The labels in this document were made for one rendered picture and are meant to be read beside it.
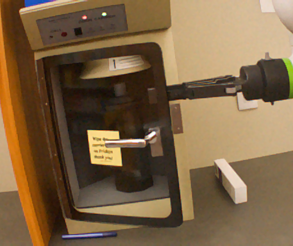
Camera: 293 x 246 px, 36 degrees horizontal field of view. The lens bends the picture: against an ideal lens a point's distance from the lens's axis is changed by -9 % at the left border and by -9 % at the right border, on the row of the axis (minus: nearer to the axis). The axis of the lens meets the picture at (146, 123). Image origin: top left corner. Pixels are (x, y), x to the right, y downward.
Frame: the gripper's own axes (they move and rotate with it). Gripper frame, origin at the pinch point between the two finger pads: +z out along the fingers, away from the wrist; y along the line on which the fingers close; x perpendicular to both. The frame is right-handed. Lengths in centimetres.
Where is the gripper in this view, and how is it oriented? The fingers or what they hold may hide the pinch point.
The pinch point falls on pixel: (166, 93)
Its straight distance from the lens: 98.5
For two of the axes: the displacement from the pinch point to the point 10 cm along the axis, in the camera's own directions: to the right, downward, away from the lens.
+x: 1.4, 9.7, 2.2
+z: -9.9, 1.4, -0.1
